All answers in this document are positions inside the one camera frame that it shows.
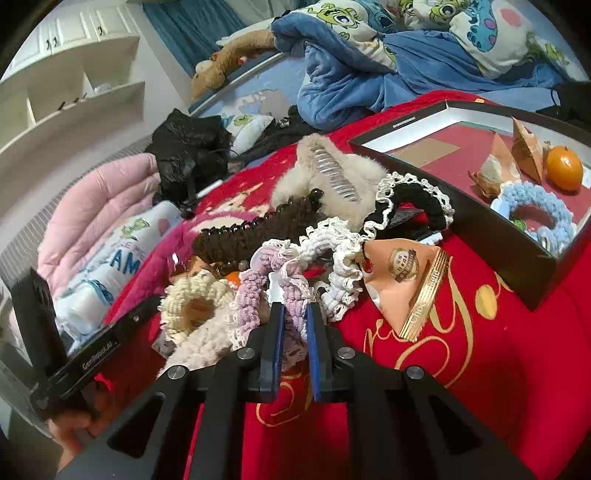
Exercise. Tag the purple crochet scrunchie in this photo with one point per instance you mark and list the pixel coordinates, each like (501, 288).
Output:
(251, 295)

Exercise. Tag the blue bed sheet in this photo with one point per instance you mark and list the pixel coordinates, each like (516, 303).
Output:
(272, 76)

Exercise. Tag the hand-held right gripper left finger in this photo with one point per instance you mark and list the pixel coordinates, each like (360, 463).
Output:
(276, 341)

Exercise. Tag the orange tangerine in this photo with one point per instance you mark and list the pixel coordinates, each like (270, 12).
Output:
(563, 168)

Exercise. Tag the white marker pen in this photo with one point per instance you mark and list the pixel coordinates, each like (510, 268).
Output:
(205, 189)

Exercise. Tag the black shallow box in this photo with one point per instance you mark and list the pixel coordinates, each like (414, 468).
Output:
(425, 152)

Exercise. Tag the person's left hand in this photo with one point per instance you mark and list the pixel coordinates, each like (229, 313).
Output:
(69, 431)

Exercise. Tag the black cloth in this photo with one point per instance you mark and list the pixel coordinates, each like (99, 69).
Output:
(568, 99)

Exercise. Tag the light blue crochet scrunchie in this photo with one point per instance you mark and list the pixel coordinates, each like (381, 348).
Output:
(512, 194)

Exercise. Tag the brown hair claw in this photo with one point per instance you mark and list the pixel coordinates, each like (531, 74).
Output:
(258, 230)

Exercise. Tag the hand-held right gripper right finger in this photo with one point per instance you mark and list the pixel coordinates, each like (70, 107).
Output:
(315, 355)

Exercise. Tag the white printed pillow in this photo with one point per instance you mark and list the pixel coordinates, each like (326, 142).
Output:
(111, 267)

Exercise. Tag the cream crochet scrunchie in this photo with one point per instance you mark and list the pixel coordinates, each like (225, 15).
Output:
(184, 286)

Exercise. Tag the black plastic bag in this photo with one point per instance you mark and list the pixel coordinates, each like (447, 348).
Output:
(189, 152)

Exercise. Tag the brown snack wrapper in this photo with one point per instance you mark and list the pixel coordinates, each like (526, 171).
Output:
(485, 182)

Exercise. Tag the small orange object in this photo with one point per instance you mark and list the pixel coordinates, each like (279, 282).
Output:
(232, 279)

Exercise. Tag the white wall shelf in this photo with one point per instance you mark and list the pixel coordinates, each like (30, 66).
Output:
(69, 101)

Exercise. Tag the orange triangular snack packet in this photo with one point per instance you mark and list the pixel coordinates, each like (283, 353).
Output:
(406, 281)
(526, 147)
(501, 159)

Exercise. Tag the black white-trimmed scrunchie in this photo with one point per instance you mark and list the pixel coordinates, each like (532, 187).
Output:
(415, 203)

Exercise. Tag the pink comforter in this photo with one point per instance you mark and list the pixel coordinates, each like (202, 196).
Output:
(92, 207)

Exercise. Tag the brown plush toy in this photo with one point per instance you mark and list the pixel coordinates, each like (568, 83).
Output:
(231, 55)

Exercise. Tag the white wall cabinet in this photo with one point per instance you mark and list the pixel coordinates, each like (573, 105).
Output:
(69, 27)

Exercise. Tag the blue curtain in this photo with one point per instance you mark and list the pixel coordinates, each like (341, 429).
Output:
(184, 27)

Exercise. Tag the white lace scrunchie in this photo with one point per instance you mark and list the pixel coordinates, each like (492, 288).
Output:
(332, 244)

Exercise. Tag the blue cartoon printed quilt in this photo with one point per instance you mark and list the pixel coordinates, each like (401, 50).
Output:
(369, 46)

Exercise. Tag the beige furry hair clip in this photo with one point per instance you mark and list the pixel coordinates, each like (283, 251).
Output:
(323, 170)

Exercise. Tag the red printed blanket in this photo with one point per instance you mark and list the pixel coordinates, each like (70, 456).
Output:
(485, 369)

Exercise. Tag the small cartoon printed pillow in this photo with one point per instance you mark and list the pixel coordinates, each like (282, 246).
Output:
(247, 127)

